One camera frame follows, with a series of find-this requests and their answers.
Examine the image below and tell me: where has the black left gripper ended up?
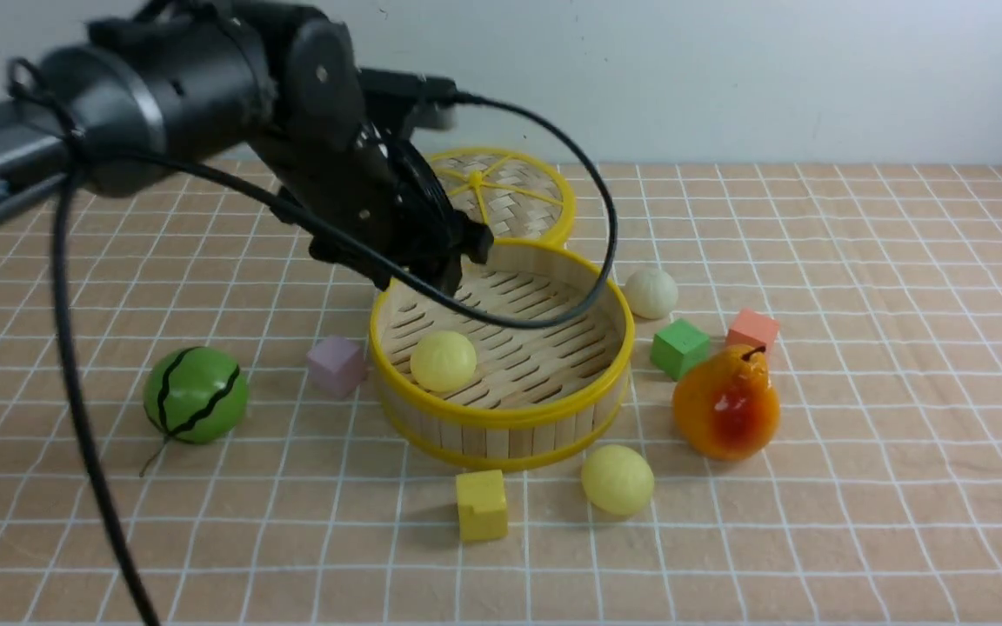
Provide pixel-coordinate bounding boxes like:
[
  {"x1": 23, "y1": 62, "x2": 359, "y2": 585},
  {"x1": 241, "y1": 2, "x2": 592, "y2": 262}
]
[{"x1": 253, "y1": 68, "x2": 494, "y2": 296}]

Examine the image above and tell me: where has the yellow bun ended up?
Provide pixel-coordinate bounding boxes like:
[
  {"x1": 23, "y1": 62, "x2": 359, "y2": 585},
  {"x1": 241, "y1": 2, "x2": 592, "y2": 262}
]
[
  {"x1": 580, "y1": 444, "x2": 655, "y2": 516},
  {"x1": 409, "y1": 331, "x2": 478, "y2": 395}
]

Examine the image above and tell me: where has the white bun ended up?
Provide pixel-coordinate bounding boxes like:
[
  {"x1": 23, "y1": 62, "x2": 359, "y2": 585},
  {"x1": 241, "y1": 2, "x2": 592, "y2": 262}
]
[{"x1": 623, "y1": 267, "x2": 679, "y2": 320}]

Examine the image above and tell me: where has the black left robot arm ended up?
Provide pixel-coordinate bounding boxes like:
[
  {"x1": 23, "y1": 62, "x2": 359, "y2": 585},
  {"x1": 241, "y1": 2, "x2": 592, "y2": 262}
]
[{"x1": 0, "y1": 1, "x2": 494, "y2": 296}]

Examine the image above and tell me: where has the woven bamboo steamer lid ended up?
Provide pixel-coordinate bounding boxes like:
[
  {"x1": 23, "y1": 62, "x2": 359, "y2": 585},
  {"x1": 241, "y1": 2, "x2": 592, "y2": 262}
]
[{"x1": 428, "y1": 147, "x2": 576, "y2": 247}]

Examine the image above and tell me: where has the bamboo steamer tray yellow rim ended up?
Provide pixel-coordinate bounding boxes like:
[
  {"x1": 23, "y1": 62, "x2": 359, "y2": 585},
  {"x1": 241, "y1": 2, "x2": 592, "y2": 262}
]
[{"x1": 369, "y1": 282, "x2": 636, "y2": 472}]

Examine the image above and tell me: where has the purple foam cube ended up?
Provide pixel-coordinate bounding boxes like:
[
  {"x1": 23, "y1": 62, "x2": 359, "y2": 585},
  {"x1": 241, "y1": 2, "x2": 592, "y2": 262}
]
[{"x1": 307, "y1": 336, "x2": 367, "y2": 399}]

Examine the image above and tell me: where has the green toy watermelon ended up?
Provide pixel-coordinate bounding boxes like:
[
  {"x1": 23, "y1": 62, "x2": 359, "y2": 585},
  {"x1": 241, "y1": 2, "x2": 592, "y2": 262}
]
[{"x1": 139, "y1": 346, "x2": 248, "y2": 478}]

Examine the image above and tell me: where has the yellow foam cube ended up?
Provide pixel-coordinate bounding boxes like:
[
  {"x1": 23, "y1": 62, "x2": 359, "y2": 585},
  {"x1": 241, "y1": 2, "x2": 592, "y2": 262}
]
[{"x1": 456, "y1": 469, "x2": 509, "y2": 543}]

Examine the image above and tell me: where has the green foam cube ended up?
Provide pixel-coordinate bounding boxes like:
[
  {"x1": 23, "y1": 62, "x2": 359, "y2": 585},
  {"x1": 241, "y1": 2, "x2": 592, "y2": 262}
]
[{"x1": 651, "y1": 318, "x2": 711, "y2": 381}]

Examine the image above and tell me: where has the orange foam cube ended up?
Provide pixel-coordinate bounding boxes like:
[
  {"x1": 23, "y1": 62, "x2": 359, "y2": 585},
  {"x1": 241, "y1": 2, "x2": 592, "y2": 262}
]
[{"x1": 725, "y1": 308, "x2": 780, "y2": 352}]

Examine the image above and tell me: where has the orange toy pear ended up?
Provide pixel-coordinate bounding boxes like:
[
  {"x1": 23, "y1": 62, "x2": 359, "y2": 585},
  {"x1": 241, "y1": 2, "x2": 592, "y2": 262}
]
[{"x1": 671, "y1": 344, "x2": 782, "y2": 463}]

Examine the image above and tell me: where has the checkered orange tablecloth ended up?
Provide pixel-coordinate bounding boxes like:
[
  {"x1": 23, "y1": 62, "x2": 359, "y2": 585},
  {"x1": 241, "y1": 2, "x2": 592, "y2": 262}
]
[{"x1": 0, "y1": 157, "x2": 1002, "y2": 626}]

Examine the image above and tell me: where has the black cable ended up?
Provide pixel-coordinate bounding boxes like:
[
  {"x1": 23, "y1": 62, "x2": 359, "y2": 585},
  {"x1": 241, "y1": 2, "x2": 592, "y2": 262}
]
[{"x1": 5, "y1": 57, "x2": 619, "y2": 626}]

